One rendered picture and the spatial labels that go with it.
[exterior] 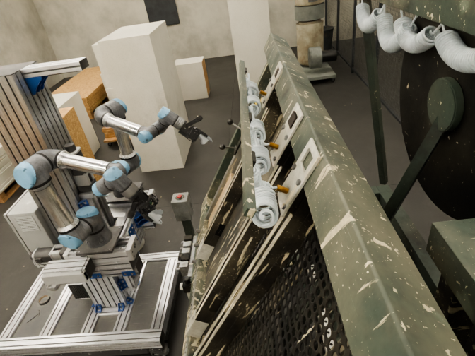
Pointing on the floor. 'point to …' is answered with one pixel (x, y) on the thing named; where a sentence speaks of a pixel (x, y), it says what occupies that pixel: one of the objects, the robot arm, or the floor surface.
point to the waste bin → (328, 37)
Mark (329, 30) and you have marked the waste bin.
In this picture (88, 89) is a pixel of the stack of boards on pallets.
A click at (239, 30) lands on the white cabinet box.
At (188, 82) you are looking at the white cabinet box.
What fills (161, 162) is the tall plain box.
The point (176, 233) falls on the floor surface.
